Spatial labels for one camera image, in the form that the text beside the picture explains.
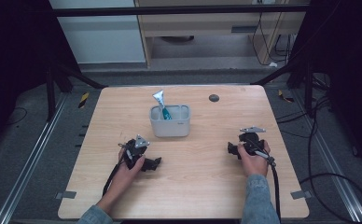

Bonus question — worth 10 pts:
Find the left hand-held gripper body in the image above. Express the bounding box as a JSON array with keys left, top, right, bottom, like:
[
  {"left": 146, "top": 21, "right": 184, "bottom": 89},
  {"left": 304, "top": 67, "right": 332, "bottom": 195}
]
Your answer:
[{"left": 118, "top": 133, "right": 151, "bottom": 171}]

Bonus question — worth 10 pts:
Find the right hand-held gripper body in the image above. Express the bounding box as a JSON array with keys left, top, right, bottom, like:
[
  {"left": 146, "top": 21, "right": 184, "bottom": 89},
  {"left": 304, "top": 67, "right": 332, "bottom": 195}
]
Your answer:
[{"left": 238, "top": 125, "right": 271, "bottom": 157}]

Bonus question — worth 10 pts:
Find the grey plastic holder box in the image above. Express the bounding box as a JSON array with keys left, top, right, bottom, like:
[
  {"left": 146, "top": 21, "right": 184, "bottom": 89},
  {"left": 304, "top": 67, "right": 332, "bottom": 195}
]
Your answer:
[{"left": 148, "top": 104, "right": 192, "bottom": 138}]

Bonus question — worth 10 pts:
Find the white and teal toothpaste tube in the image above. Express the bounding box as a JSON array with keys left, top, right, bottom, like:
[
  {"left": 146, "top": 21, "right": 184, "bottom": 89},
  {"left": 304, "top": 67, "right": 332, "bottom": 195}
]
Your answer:
[{"left": 152, "top": 90, "right": 174, "bottom": 121}]

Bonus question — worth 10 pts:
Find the person's right hand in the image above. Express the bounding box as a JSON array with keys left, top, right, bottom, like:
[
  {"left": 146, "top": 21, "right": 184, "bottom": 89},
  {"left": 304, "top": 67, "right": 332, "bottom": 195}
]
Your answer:
[{"left": 237, "top": 139, "right": 272, "bottom": 179}]

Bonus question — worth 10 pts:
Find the person's left hand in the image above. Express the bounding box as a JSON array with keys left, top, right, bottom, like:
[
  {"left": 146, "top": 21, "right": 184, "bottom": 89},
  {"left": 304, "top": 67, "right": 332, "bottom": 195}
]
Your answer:
[{"left": 102, "top": 148, "right": 146, "bottom": 207}]

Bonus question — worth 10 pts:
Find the black metal stand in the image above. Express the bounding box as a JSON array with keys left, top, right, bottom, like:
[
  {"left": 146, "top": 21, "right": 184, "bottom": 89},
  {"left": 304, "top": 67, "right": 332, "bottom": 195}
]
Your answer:
[
  {"left": 250, "top": 57, "right": 329, "bottom": 118},
  {"left": 45, "top": 60, "right": 108, "bottom": 123}
]

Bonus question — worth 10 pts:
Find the white cabinet panel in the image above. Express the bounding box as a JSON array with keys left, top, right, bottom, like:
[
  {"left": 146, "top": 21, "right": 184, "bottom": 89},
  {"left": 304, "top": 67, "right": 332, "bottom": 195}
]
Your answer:
[{"left": 48, "top": 0, "right": 146, "bottom": 65}]

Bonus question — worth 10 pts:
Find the light wooden desk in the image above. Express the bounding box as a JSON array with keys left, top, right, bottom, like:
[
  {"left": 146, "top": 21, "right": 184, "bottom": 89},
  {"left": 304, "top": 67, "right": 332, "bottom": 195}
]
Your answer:
[{"left": 133, "top": 0, "right": 312, "bottom": 68}]

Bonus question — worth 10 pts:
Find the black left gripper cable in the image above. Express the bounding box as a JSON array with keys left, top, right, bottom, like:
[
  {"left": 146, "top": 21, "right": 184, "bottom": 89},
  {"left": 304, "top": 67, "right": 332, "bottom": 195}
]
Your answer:
[{"left": 102, "top": 142, "right": 131, "bottom": 197}]

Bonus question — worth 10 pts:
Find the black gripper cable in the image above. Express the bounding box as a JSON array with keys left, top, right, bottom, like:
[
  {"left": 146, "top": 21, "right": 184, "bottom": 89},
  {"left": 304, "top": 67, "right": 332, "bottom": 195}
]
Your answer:
[
  {"left": 254, "top": 149, "right": 282, "bottom": 224},
  {"left": 102, "top": 142, "right": 131, "bottom": 197}
]

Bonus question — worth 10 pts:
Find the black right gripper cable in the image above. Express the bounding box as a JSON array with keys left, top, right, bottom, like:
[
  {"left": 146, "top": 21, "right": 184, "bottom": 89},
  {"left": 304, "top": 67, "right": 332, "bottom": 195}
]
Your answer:
[{"left": 254, "top": 149, "right": 282, "bottom": 224}]

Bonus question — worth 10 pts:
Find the grey table edge bracket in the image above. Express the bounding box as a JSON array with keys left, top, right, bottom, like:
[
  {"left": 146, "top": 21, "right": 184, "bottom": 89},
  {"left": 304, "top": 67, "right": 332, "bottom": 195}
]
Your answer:
[
  {"left": 290, "top": 189, "right": 313, "bottom": 201},
  {"left": 55, "top": 190, "right": 77, "bottom": 200}
]

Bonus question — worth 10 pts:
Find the aluminium floor rail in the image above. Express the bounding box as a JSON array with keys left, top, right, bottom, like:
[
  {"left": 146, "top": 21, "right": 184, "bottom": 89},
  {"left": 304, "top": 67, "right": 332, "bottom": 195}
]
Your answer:
[
  {"left": 0, "top": 92, "right": 69, "bottom": 224},
  {"left": 292, "top": 89, "right": 362, "bottom": 224}
]

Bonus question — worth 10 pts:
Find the black floor cable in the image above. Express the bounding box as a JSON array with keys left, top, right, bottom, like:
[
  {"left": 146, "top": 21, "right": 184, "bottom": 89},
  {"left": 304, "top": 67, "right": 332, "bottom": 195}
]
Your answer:
[{"left": 275, "top": 73, "right": 362, "bottom": 224}]

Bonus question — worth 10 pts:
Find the black hanging cable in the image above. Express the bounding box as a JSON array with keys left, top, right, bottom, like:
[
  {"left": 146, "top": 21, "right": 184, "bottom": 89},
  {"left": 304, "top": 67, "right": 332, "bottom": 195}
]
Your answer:
[{"left": 251, "top": 12, "right": 295, "bottom": 67}]

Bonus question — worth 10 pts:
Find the black horizontal frame bar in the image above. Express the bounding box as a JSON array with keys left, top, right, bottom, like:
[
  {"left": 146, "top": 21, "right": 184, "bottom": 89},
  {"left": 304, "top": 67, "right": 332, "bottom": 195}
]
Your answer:
[{"left": 50, "top": 4, "right": 312, "bottom": 18}]

